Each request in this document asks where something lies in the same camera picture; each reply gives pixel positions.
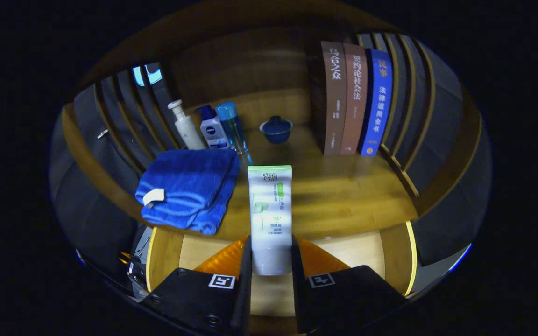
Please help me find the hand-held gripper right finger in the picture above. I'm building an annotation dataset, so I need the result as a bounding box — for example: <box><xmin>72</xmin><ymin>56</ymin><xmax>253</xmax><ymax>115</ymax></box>
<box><xmin>291</xmin><ymin>235</ymin><xmax>407</xmax><ymax>336</ymax></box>

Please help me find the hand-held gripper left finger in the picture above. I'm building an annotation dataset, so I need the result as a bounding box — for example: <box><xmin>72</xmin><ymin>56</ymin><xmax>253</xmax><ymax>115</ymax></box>
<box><xmin>141</xmin><ymin>236</ymin><xmax>253</xmax><ymax>336</ymax></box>

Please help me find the wooden drawer with black knob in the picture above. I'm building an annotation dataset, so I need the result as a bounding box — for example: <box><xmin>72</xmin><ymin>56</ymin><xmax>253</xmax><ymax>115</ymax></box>
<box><xmin>145</xmin><ymin>220</ymin><xmax>418</xmax><ymax>336</ymax></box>

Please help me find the white facial cleanser tube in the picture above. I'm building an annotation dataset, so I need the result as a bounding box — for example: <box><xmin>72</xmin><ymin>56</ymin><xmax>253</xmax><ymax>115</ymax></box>
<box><xmin>248</xmin><ymin>165</ymin><xmax>293</xmax><ymax>276</ymax></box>

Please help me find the wooden countertop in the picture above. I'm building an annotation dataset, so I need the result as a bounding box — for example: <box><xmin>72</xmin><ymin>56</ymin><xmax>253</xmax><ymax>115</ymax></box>
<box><xmin>61</xmin><ymin>89</ymin><xmax>419</xmax><ymax>241</ymax></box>

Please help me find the wooden cabinet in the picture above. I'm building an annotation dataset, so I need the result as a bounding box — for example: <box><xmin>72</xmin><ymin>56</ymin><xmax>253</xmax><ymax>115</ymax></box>
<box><xmin>50</xmin><ymin>0</ymin><xmax>491</xmax><ymax>299</ymax></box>

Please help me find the blue folded towel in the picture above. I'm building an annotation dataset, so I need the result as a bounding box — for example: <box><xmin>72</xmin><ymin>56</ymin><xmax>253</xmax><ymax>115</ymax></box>
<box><xmin>135</xmin><ymin>148</ymin><xmax>241</xmax><ymax>236</ymax></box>

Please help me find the white bottle with blue cap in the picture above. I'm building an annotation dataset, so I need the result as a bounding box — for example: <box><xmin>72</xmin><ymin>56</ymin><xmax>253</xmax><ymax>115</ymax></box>
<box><xmin>196</xmin><ymin>105</ymin><xmax>230</xmax><ymax>150</ymax></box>

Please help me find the white pump bottle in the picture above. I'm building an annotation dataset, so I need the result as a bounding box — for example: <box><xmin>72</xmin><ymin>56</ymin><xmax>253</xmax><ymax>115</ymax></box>
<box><xmin>167</xmin><ymin>99</ymin><xmax>206</xmax><ymax>151</ymax></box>

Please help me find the teal clear bottle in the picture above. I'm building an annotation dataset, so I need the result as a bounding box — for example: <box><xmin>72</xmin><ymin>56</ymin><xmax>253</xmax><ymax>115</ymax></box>
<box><xmin>215</xmin><ymin>102</ymin><xmax>254</xmax><ymax>165</ymax></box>

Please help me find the dark blue lidded teacup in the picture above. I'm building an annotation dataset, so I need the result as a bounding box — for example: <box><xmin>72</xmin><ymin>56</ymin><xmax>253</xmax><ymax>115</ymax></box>
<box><xmin>259</xmin><ymin>115</ymin><xmax>293</xmax><ymax>144</ymax></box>

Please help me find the dark brown book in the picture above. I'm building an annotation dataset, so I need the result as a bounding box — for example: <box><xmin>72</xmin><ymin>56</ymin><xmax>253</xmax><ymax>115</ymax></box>
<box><xmin>309</xmin><ymin>41</ymin><xmax>347</xmax><ymax>156</ymax></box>

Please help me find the blue book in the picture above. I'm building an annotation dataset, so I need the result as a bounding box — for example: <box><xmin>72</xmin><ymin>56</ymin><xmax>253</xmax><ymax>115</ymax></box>
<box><xmin>359</xmin><ymin>48</ymin><xmax>393</xmax><ymax>156</ymax></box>

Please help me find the reddish brown book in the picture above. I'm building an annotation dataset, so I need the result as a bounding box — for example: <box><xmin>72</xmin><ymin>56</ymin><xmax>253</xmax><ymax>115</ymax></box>
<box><xmin>340</xmin><ymin>43</ymin><xmax>368</xmax><ymax>155</ymax></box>

